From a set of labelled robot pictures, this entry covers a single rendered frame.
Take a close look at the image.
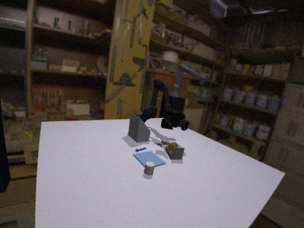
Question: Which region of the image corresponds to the yellow round plate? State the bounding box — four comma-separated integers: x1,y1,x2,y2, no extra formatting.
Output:
168,142,178,150

